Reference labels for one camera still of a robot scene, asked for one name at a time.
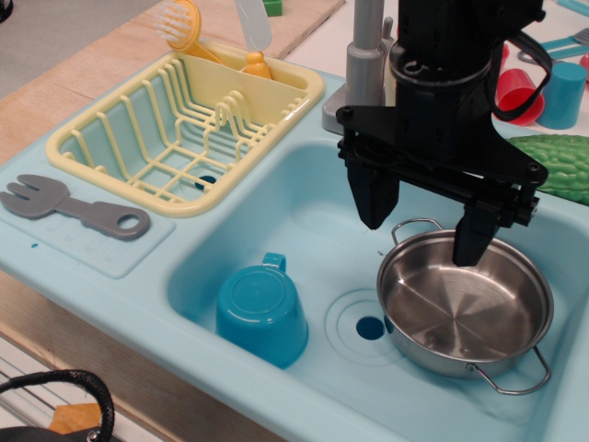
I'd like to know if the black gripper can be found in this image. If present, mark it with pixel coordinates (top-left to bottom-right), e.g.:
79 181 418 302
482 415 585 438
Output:
336 73 548 267

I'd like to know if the stainless steel pot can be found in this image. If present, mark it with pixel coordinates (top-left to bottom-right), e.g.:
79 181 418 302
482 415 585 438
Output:
376 220 554 396

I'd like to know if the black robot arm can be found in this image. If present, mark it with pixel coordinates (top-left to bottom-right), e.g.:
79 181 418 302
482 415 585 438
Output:
337 1 552 266

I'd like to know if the yellow drying rack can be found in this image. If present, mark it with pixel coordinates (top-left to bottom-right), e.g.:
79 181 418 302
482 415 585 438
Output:
46 42 325 217

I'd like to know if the light blue toy sink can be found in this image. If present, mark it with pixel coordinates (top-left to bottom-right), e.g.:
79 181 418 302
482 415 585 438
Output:
1 60 588 441

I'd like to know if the green bumpy plastic gourd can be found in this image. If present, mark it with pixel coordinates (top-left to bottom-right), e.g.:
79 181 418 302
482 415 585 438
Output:
509 134 588 205

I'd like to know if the grey toy faucet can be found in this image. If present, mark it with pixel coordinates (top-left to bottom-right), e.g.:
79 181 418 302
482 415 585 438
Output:
322 0 396 134

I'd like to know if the red plastic cup lying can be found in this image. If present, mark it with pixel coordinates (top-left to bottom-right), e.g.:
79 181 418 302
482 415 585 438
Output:
496 68 545 126

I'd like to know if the blue plastic cup upside-down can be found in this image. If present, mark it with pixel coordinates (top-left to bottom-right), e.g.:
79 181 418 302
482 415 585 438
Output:
536 62 588 130

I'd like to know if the blue plastic mug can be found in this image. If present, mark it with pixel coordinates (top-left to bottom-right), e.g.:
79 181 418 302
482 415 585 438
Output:
215 252 309 368

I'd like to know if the teal plastic spatula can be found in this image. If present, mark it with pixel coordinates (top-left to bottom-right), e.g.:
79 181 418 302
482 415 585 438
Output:
541 28 589 60

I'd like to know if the green plastic block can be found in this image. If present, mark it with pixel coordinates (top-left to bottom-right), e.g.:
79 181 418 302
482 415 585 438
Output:
263 0 283 17

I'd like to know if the orange dish brush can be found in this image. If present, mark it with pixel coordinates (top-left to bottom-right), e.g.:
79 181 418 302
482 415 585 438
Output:
155 0 223 64

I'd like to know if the grey plastic fork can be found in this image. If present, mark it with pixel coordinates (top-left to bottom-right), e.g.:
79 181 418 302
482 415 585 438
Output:
1 174 151 240

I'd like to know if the orange tape piece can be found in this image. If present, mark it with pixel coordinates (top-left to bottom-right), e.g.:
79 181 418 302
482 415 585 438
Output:
48 403 101 435

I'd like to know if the grey utensil handle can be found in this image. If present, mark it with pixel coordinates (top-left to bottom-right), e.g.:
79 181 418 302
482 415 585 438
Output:
517 51 559 65

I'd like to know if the orange handled white knife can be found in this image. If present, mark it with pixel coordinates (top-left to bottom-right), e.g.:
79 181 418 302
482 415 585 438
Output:
235 0 272 79

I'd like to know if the black braided cable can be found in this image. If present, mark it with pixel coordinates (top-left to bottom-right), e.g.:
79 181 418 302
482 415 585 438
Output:
0 369 115 442

